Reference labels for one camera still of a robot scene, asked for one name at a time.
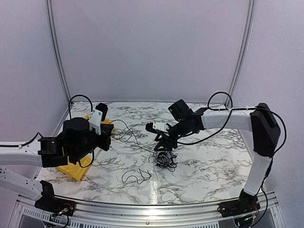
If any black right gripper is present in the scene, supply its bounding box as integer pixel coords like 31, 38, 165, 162
154, 120, 190, 152

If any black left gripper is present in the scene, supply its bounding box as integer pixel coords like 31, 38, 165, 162
72, 124, 114, 162

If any cable bundle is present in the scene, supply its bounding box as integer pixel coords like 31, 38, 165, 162
148, 149, 179, 173

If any thin black cable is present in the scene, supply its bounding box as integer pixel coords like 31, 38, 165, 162
121, 168, 152, 185

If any black cable pulled out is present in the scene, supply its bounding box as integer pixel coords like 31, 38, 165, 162
110, 119, 153, 154

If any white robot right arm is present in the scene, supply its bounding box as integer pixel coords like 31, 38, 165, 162
146, 99, 281, 213

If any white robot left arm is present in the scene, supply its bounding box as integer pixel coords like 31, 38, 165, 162
0, 117, 114, 211

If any yellow bin far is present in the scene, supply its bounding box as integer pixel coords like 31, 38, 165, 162
84, 114, 110, 132

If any yellow bin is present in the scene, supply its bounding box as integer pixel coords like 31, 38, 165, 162
55, 156, 92, 181
84, 114, 110, 132

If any yellow bin near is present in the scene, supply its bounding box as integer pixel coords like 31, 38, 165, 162
55, 156, 92, 181

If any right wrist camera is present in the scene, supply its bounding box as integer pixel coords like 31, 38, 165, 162
145, 121, 169, 133

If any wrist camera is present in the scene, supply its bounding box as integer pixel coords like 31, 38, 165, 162
145, 121, 169, 133
88, 103, 108, 135

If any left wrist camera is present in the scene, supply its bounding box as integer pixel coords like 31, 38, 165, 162
88, 103, 108, 135

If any aluminium front rail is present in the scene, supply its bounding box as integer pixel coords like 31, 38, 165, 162
8, 191, 285, 228

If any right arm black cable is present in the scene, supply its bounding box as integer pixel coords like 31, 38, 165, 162
175, 91, 287, 155

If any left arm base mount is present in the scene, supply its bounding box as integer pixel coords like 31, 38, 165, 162
34, 180, 76, 216

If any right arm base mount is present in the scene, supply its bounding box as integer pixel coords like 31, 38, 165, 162
217, 190, 260, 218

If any left aluminium corner post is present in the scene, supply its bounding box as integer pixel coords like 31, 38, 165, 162
45, 0, 71, 103

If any aluminium corner post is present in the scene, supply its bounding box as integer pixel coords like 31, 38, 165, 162
228, 0, 256, 98
45, 0, 71, 103

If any right aluminium corner post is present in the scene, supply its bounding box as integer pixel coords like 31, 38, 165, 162
228, 0, 256, 98

